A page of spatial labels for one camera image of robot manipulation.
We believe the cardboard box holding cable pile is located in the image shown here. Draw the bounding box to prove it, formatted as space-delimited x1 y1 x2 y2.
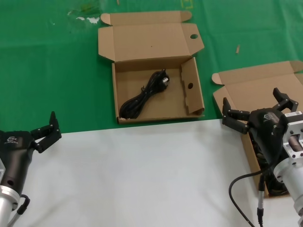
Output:
212 60 303 199

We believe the cable with metal connector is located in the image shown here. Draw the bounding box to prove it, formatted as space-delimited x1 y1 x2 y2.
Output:
257 174 266 227

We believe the black power cable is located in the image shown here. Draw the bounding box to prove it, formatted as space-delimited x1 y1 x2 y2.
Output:
119 68 171 119

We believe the green table cloth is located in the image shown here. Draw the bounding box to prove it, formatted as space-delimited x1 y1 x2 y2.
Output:
0 0 303 134

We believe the cardboard box with round hole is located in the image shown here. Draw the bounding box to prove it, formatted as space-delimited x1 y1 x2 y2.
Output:
98 10 206 125

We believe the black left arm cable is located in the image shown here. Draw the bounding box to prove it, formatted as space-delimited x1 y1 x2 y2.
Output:
8 193 31 227

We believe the pile of black cables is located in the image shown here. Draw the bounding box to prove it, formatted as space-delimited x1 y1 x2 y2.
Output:
250 134 291 196

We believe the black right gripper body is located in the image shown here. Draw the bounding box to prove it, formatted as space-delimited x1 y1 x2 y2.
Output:
247 107 290 166

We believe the white table cloth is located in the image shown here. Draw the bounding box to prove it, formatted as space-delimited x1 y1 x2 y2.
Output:
0 118 303 227

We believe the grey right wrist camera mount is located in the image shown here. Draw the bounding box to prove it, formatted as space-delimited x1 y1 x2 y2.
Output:
281 111 303 166

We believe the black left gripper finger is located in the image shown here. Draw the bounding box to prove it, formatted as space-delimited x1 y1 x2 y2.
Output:
30 111 62 154

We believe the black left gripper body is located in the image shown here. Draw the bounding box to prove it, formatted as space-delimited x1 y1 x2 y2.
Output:
0 129 36 192

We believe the crumpled clear plastic wrap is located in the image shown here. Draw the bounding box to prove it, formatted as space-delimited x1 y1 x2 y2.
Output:
67 3 101 25

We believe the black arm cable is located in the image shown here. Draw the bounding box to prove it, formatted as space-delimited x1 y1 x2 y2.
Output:
8 193 31 227
228 171 270 227

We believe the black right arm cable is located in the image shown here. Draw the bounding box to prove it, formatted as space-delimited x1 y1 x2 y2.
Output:
228 171 270 227

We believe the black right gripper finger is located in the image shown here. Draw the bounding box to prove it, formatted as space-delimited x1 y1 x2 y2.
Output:
272 87 299 114
222 96 251 135

